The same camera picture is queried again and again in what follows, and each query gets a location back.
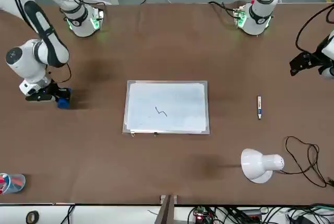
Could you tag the black tape roll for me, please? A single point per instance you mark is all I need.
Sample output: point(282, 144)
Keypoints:
point(28, 217)

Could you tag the black power supply box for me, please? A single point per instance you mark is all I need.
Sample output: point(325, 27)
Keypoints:
point(250, 213)

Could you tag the white desk lamp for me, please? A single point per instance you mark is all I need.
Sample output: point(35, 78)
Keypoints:
point(250, 164)

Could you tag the red marker pen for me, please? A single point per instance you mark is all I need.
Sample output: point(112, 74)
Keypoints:
point(17, 181)

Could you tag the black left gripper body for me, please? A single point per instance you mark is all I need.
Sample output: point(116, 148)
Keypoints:
point(318, 58)

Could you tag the clear plastic pen cup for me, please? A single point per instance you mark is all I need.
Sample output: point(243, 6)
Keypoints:
point(18, 188)

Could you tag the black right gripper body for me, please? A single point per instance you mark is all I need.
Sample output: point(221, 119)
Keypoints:
point(49, 90)

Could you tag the blue whiteboard eraser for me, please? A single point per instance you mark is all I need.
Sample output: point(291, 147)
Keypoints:
point(64, 103)

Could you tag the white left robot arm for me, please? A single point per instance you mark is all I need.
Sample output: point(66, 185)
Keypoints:
point(258, 17)

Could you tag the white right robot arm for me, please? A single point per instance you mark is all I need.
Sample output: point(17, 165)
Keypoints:
point(28, 62)

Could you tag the aluminium frame post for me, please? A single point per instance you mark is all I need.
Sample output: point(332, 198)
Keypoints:
point(165, 211)

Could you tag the white desk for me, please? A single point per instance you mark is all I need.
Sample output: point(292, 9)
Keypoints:
point(117, 214)
point(15, 213)

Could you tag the black power adapter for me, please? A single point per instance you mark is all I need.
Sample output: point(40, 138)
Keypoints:
point(304, 220)

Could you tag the circuit board red light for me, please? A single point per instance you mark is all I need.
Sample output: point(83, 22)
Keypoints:
point(199, 217)

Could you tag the white blue whiteboard marker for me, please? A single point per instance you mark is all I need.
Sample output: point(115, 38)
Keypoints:
point(259, 106)

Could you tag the white whiteboard silver frame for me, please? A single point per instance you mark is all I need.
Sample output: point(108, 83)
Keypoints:
point(169, 96)

